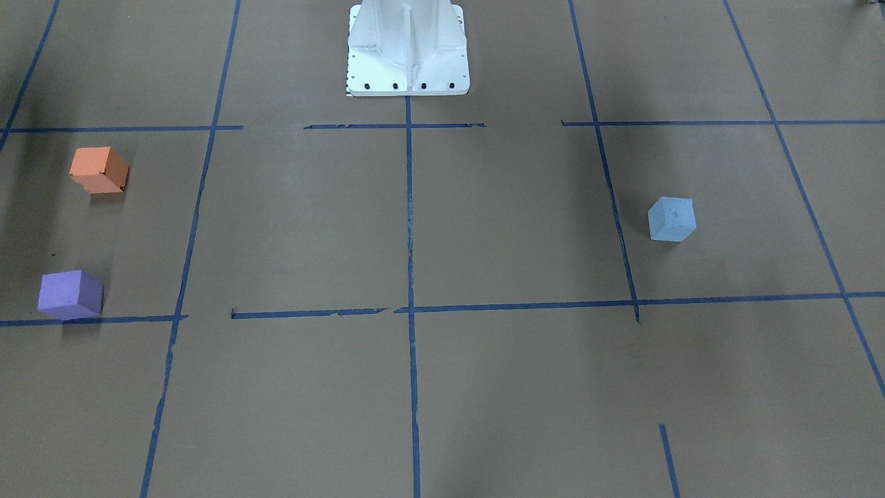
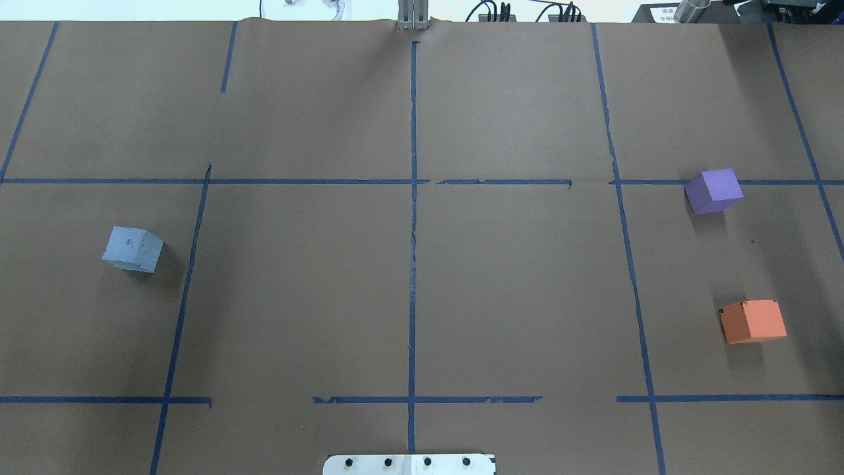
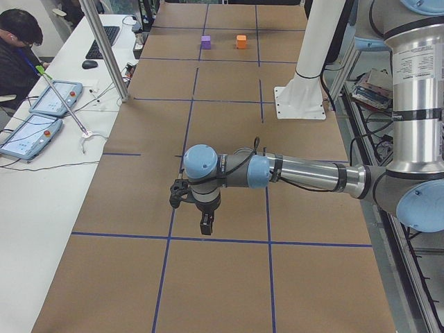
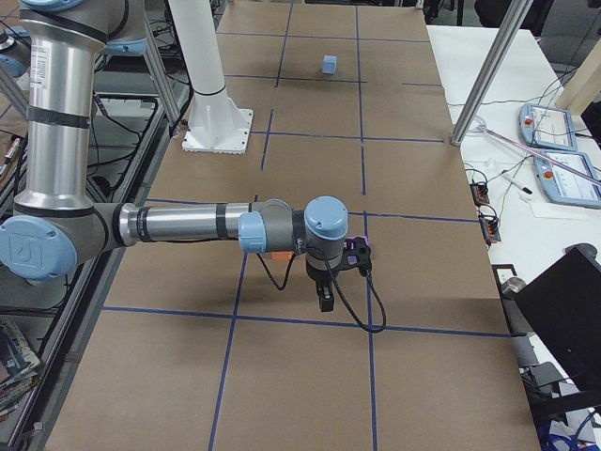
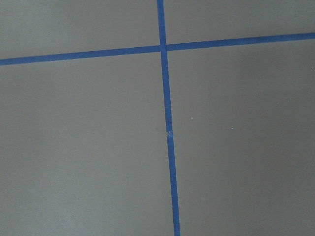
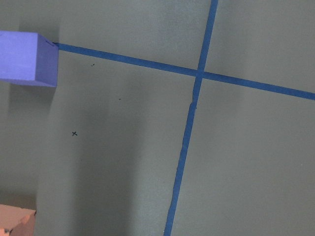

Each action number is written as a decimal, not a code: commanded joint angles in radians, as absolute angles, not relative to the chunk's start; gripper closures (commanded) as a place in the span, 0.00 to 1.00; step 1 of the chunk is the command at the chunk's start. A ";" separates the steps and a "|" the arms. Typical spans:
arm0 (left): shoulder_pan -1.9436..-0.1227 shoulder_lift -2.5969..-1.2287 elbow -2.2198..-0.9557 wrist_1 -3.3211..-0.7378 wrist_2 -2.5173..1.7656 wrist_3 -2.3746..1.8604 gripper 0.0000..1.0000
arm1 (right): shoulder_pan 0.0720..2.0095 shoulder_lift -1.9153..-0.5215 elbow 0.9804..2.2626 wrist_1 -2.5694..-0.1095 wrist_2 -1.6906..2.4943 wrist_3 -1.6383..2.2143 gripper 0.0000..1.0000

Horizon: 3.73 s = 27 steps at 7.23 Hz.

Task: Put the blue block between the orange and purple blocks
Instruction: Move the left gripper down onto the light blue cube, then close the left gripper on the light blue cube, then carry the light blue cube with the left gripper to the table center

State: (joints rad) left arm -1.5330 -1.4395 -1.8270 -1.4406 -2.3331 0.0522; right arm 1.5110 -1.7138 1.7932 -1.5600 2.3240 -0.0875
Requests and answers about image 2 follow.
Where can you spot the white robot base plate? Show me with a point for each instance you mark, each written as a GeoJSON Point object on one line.
{"type": "Point", "coordinates": [444, 463]}

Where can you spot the orange foam block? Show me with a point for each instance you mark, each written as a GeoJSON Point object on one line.
{"type": "Point", "coordinates": [752, 321]}

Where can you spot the silver metal cup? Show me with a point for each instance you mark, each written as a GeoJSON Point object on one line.
{"type": "Point", "coordinates": [690, 11]}

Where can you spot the aluminium frame post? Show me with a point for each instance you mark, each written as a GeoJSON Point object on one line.
{"type": "Point", "coordinates": [413, 15]}

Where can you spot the brown paper table cover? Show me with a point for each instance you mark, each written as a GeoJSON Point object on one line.
{"type": "Point", "coordinates": [470, 239]}

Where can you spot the purple foam block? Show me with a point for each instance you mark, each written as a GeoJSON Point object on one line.
{"type": "Point", "coordinates": [713, 191]}

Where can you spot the light blue foam block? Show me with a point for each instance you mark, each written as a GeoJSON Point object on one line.
{"type": "Point", "coordinates": [133, 249]}

